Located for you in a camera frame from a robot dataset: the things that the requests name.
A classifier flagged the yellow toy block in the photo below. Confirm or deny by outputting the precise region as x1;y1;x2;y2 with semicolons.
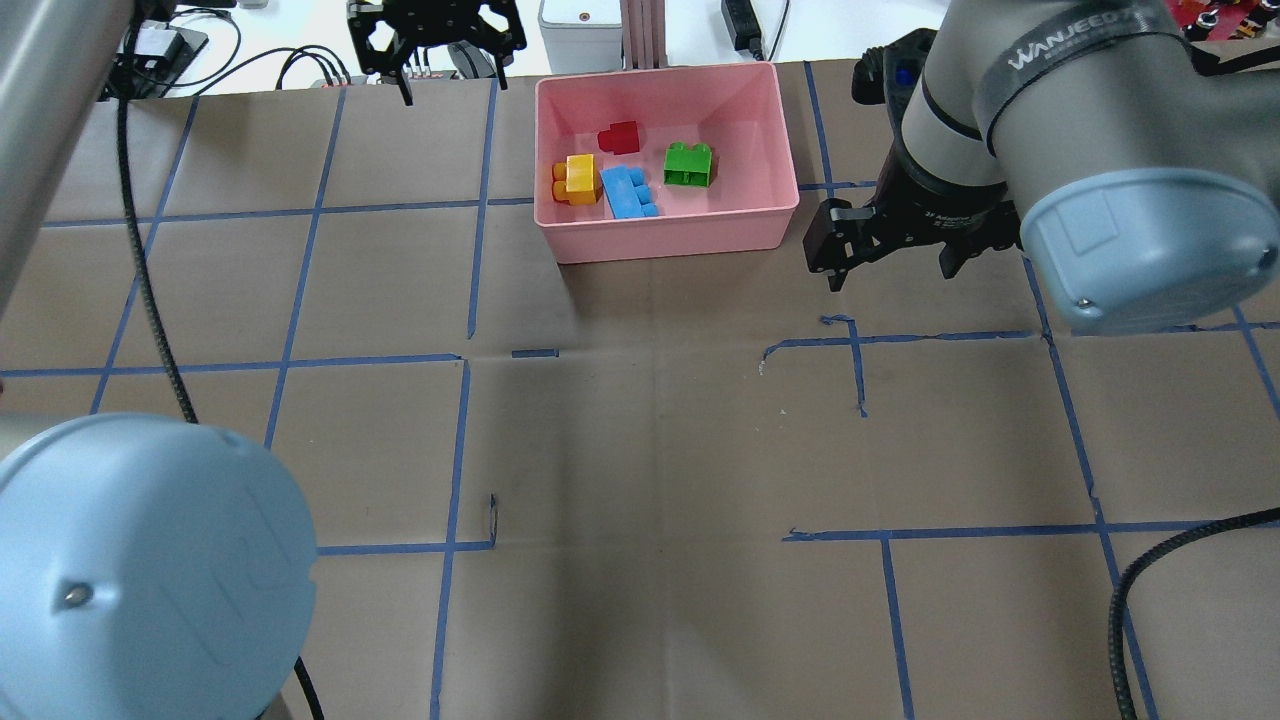
550;152;603;206

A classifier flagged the black power adapter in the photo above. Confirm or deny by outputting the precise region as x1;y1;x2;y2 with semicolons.
719;0;765;61

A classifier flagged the black cable bundle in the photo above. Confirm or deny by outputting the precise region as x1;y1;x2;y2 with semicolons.
120;0;500;91

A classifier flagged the green toy block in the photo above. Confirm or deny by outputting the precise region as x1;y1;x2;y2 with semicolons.
662;141;716;188

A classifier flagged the blue toy block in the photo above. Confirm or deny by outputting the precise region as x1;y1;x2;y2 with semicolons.
602;165;660;220

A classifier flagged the pink plastic box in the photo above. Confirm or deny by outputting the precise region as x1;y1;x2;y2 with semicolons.
532;61;800;264

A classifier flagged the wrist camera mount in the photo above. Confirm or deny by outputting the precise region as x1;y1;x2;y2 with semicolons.
851;28;937;117
346;1;527;106

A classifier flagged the red toy block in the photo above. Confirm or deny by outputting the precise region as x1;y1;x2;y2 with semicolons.
596;120;643;155

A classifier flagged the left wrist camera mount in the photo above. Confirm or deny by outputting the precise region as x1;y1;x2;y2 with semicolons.
346;1;527;106

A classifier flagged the aluminium profile post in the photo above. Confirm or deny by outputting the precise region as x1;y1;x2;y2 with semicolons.
620;0;669;70

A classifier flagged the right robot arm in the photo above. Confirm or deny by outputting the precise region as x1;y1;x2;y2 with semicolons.
803;1;1277;334

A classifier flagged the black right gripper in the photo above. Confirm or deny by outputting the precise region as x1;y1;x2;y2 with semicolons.
804;150;1021;293

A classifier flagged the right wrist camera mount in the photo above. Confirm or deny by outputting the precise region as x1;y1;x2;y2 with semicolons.
851;28;937;117

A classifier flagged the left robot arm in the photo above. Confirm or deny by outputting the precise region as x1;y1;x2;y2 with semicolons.
3;1;324;719

